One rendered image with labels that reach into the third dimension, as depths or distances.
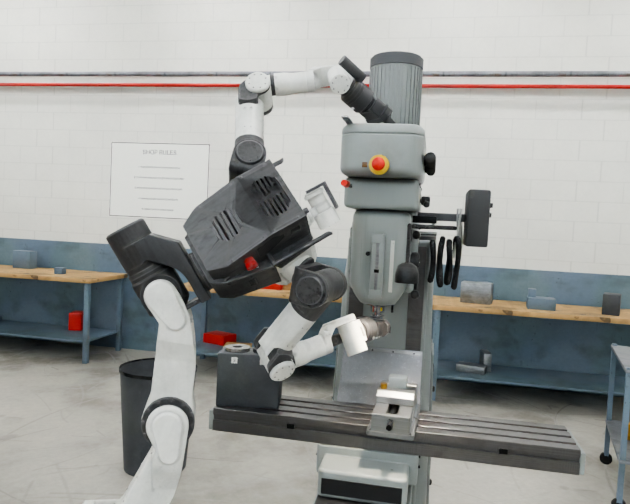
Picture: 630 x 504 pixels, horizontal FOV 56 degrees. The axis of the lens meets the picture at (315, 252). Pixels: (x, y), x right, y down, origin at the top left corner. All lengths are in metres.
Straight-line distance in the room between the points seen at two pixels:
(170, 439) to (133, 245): 0.52
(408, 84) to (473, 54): 4.24
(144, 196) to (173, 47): 1.69
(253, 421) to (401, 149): 1.04
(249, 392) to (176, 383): 0.49
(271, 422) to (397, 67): 1.33
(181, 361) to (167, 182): 5.32
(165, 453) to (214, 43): 5.71
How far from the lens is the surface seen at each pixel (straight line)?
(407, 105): 2.24
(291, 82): 1.94
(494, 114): 6.35
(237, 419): 2.13
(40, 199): 7.72
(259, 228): 1.49
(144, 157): 7.05
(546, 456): 2.08
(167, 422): 1.67
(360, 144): 1.83
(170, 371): 1.68
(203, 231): 1.56
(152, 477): 1.76
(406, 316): 2.42
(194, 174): 6.77
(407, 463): 2.05
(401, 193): 1.90
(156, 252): 1.62
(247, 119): 1.84
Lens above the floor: 1.58
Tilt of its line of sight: 3 degrees down
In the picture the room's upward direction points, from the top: 3 degrees clockwise
